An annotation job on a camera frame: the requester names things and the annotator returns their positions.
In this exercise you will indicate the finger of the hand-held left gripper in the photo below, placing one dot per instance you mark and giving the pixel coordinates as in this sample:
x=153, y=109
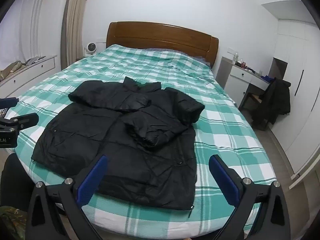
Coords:
x=23, y=120
x=8, y=102

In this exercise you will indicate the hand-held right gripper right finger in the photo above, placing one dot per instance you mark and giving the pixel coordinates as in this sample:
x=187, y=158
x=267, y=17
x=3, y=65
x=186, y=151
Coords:
x=223, y=177

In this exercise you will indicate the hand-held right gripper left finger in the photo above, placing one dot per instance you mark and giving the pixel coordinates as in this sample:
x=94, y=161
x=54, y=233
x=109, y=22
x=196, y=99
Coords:
x=92, y=180

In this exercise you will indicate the black puffer jacket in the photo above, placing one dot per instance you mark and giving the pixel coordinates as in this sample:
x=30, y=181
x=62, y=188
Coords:
x=140, y=155

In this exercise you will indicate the beige cloth bundle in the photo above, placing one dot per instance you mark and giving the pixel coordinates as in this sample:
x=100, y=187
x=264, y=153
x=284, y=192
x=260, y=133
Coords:
x=12, y=68

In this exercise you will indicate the bed with green plaid cover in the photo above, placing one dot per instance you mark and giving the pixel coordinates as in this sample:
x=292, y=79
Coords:
x=225, y=142

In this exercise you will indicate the person's leg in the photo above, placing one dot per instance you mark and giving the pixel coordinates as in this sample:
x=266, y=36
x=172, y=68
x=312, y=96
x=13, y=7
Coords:
x=15, y=180

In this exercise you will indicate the white window drawer cabinet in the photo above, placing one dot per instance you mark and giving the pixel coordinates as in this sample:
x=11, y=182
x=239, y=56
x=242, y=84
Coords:
x=37, y=71

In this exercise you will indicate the grey folded cloth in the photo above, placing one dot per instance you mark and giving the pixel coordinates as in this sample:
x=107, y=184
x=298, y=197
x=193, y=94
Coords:
x=35, y=60

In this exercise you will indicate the sheer white curtain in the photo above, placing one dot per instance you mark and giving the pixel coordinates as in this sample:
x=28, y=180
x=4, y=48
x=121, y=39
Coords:
x=22, y=25

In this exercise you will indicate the wooden chair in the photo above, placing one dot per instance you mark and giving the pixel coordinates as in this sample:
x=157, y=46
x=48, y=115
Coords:
x=252, y=102

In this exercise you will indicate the green patterned cloth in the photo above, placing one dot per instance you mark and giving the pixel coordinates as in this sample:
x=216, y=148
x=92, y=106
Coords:
x=11, y=223

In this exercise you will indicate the dark coat on chair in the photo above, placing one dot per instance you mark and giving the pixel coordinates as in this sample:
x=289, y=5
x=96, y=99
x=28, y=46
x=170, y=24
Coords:
x=276, y=100

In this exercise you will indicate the small white fan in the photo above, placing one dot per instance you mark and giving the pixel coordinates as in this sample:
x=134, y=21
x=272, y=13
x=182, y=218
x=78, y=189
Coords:
x=90, y=48

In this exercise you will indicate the white desk with drawer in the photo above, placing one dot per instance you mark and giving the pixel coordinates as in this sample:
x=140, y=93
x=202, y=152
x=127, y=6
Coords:
x=237, y=80

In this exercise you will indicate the beige curtain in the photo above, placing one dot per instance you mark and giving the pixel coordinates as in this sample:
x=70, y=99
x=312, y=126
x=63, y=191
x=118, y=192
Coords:
x=76, y=25

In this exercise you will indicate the blue cloth on desk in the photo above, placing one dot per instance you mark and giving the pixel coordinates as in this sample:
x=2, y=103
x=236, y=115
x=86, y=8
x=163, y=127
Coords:
x=265, y=77

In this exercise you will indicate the white wardrobe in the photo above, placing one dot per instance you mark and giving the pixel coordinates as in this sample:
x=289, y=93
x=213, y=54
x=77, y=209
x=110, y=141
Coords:
x=300, y=92

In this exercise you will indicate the clear plastic bottle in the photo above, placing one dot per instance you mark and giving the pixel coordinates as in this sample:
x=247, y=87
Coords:
x=235, y=58

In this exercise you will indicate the grey plaid pillow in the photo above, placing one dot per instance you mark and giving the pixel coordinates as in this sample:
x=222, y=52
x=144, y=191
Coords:
x=200, y=57

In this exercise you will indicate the wooden headboard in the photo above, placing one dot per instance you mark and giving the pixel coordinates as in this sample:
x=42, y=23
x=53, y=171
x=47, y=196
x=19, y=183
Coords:
x=160, y=36

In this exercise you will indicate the white wall socket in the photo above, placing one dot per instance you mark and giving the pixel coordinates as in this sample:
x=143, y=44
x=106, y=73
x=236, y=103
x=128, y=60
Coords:
x=232, y=50

